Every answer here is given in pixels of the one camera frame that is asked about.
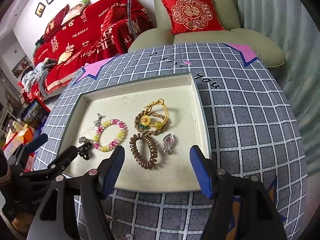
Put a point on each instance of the red bed blanket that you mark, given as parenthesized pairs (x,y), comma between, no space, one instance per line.
(104,29)

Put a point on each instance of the green armchair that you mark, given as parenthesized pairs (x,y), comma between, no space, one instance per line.
(264,47)

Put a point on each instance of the cartoon print pillow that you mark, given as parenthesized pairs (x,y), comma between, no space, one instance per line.
(75,11)

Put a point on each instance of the silver pink pendant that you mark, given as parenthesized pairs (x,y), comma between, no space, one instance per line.
(168,143)

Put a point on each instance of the black hair claw clip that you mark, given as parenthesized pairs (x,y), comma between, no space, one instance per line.
(83,150)

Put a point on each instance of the pink star patch right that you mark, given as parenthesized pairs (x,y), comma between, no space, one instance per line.
(247,55)

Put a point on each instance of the small silver chain charm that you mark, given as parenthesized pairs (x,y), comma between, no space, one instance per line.
(83,140)

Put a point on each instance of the small picture frame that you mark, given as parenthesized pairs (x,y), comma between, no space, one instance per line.
(40,9)

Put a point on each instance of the grey jewelry tray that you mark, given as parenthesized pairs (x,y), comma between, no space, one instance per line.
(147,110)

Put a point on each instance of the teal curtain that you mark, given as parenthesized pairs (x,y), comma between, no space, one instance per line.
(290,26)

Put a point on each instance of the red embroidered cushion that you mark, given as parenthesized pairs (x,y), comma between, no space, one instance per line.
(188,16)

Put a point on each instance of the grey clothes pile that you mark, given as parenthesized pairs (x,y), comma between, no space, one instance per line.
(34,76)

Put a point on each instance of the grey grid tablecloth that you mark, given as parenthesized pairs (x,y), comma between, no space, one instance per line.
(252,129)

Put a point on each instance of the silver rhinestone earring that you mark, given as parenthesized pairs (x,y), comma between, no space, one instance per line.
(97,122)

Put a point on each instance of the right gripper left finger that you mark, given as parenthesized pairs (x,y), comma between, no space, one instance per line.
(55,217)

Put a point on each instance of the orange star patch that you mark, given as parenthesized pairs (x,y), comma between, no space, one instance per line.
(254,214)

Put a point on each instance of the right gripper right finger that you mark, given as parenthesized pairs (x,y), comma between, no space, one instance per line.
(216,185)

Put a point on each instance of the red pillow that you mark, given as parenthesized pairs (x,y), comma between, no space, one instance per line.
(55,23)

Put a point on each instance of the framed landscape picture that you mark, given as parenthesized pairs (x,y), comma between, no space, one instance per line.
(35,114)

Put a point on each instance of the orange box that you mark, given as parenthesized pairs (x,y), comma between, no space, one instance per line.
(17,138)

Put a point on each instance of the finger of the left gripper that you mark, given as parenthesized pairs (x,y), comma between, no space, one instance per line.
(65,159)
(31,147)

